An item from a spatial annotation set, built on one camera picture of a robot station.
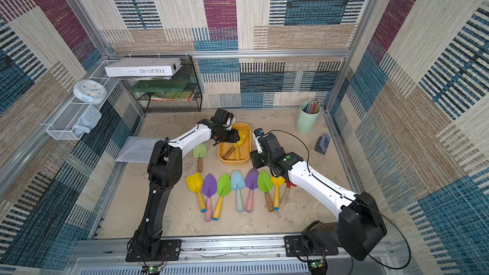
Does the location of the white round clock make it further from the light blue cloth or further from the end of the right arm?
the end of the right arm

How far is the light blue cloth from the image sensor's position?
0.66 m

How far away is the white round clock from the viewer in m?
0.74

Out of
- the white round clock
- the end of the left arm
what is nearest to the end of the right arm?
the end of the left arm
